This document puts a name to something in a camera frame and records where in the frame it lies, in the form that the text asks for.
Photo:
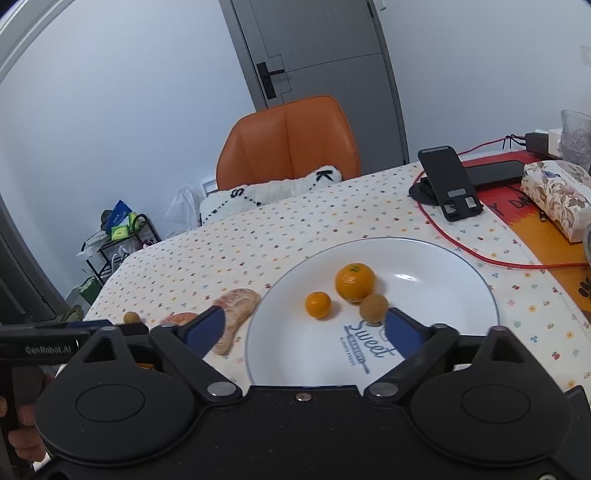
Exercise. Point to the white plate blue rim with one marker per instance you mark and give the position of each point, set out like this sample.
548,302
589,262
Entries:
325,321

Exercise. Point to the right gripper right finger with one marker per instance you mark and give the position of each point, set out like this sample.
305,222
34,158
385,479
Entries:
424,349

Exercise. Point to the black wire rack shelf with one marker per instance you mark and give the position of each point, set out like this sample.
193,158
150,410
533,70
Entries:
104,256

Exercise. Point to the small orange mandarin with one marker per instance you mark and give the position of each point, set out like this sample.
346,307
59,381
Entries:
318,305

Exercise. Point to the black power adapter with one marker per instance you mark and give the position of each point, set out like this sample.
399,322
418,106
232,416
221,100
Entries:
537,143

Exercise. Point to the black door handle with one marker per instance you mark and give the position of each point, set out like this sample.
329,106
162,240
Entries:
266,77

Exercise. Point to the brown longan fruit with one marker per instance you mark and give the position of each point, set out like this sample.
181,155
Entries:
373,309

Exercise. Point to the red orange table mat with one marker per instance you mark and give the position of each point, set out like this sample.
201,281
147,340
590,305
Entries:
543,238

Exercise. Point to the greenish brown kiwi fruit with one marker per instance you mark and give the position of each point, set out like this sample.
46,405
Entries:
131,317

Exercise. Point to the blue box on rack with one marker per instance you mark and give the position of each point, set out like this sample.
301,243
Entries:
118,214

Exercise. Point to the white plastic bag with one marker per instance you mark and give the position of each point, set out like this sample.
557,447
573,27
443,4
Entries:
183,212

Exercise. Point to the green package on rack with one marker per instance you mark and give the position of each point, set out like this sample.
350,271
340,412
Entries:
119,232

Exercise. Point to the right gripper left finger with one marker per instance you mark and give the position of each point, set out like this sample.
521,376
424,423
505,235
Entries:
183,348

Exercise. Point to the white fluffy letter cushion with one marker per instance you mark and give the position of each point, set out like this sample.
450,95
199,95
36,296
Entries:
227,203

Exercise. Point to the peeled pomelo segment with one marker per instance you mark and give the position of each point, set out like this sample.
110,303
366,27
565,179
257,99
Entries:
237,305
178,319

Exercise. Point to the dotted cream tablecloth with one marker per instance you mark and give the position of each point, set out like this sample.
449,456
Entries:
253,250

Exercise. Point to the person's left hand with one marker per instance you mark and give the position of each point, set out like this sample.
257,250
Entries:
23,433

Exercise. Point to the black flat device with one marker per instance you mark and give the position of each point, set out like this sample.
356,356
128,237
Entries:
509,171

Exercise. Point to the grey door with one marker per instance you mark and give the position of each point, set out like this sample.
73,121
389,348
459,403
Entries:
334,48

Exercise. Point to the orange leather chair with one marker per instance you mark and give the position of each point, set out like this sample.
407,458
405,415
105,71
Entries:
288,142

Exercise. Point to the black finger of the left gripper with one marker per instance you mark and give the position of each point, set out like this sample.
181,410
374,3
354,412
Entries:
124,328

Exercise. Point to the clear glass cup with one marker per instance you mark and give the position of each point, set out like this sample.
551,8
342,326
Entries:
575,139

